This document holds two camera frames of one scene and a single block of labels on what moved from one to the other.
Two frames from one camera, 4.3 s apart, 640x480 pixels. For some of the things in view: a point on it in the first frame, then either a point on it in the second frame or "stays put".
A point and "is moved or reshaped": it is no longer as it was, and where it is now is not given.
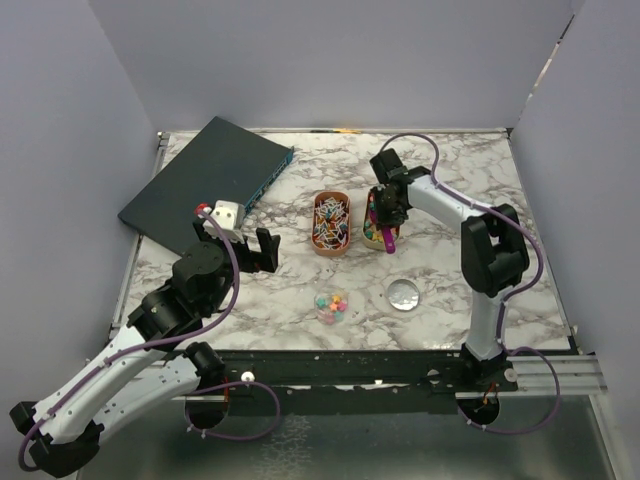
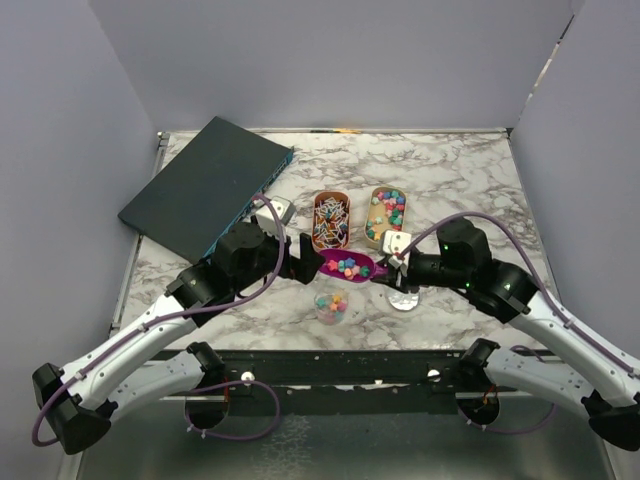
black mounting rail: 307,382 stays put
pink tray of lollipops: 331,222 stays put
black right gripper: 384,219 -> 399,282
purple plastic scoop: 389,237 is moved or reshaped
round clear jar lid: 403,294 stays put
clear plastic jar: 331,305 stays put
